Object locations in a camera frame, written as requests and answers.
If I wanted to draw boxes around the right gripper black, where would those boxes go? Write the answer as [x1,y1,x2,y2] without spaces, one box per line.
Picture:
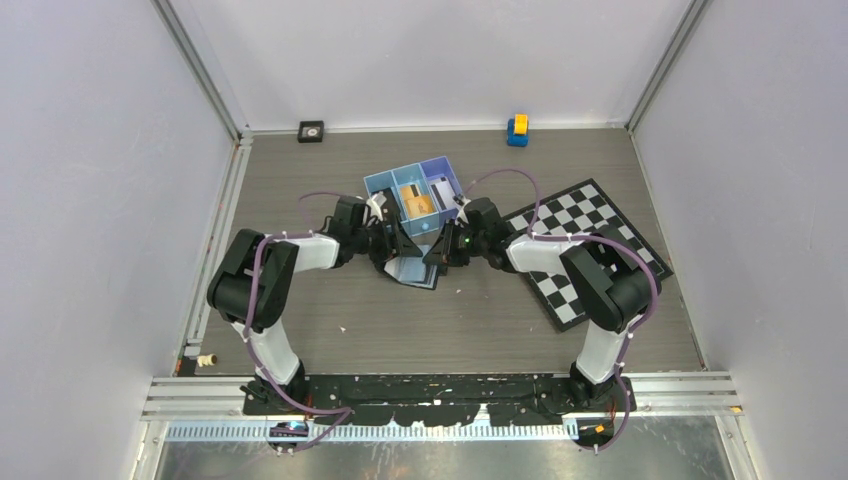
[422,219,488,268]

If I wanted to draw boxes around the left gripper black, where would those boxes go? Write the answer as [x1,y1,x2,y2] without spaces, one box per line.
[352,214,422,269]

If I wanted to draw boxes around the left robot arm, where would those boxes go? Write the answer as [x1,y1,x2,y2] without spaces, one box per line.
[207,195,423,414]

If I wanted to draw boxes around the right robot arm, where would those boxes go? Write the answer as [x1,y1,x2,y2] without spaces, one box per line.
[423,197,661,411]

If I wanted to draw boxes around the black card in tray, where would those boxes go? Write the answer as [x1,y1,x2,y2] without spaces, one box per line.
[369,188,401,216]

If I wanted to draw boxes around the orange card in tray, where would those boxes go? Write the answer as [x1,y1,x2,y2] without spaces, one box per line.
[399,183,436,219]

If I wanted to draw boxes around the white card in tray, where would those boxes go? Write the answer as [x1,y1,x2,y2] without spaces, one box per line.
[430,180,457,210]

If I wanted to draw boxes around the three-compartment blue purple tray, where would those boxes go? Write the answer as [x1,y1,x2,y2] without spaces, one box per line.
[363,156,463,237]

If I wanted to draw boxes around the blue yellow toy block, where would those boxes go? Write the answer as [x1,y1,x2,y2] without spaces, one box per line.
[506,114,529,147]

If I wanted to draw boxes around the black white checkerboard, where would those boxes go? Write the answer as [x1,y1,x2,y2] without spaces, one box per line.
[521,179,673,332]

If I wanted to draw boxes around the small black square box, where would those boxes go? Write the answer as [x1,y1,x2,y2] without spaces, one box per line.
[297,120,325,144]

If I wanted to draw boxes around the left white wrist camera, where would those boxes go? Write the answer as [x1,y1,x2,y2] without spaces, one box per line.
[364,192,390,224]

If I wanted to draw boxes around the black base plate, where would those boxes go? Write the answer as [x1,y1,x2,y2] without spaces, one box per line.
[240,373,635,427]

